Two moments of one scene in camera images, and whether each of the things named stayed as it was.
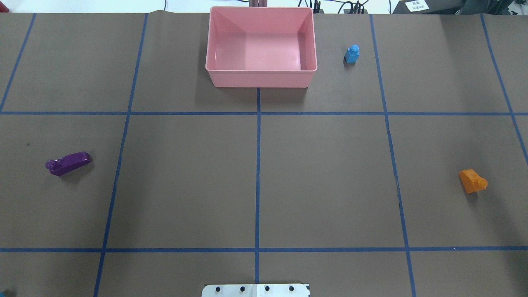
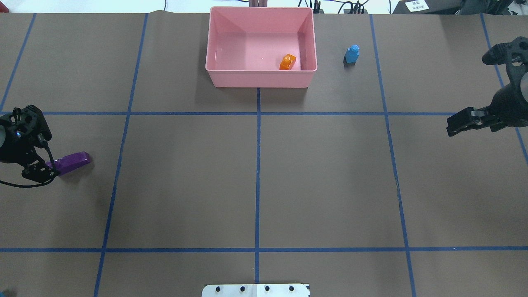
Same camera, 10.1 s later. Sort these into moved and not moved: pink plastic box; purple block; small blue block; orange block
Moved: orange block
Not moved: small blue block; purple block; pink plastic box
